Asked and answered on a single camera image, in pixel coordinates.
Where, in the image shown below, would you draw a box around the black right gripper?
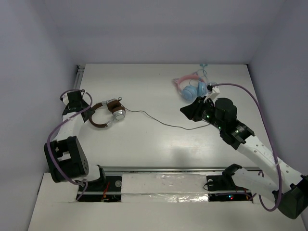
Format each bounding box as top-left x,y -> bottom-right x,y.
180,96 -> 224,130

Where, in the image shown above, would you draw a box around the brown silver headphones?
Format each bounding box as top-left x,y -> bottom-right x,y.
89,97 -> 126,128

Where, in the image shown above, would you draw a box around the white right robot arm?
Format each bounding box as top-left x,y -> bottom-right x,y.
180,98 -> 308,219

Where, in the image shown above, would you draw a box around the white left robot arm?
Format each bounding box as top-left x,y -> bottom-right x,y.
44,89 -> 108,190

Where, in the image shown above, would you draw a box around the pink blue cat-ear headphones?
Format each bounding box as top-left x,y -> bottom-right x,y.
173,74 -> 208,101

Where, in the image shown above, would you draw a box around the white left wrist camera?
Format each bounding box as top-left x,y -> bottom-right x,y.
60,90 -> 72,105

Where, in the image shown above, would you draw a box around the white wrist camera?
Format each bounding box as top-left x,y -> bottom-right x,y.
60,90 -> 72,105
204,84 -> 220,102

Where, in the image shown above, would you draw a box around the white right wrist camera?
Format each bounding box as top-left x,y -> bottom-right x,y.
204,84 -> 220,102

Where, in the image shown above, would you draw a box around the aluminium left side rail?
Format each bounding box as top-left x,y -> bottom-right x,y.
73,64 -> 85,89

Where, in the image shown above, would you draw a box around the aluminium rail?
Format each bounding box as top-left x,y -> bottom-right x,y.
103,165 -> 268,172
73,64 -> 85,89

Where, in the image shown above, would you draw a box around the light blue headphone cable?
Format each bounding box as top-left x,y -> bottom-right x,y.
192,63 -> 212,85

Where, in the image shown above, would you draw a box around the aluminium front rail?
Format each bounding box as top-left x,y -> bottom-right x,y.
103,165 -> 268,172

